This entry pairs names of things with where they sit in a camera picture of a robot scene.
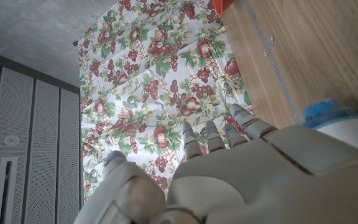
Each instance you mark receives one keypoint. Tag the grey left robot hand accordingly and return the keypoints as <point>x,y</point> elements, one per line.
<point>259,186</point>

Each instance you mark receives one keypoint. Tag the white blue package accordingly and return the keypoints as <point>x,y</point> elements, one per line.
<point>346,127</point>

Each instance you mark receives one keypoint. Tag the red bowl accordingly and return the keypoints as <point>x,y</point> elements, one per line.
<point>222,5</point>

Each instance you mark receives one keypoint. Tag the grey tape outline on table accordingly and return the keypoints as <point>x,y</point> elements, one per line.
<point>275,62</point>

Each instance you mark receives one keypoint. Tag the floral fruit print backdrop cloth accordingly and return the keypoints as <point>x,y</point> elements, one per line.
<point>160,77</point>

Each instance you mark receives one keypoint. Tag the round white ceiling sensor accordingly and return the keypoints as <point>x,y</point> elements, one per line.
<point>11,140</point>

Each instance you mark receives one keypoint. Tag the linear ceiling air vent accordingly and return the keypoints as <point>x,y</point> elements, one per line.
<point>5,193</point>

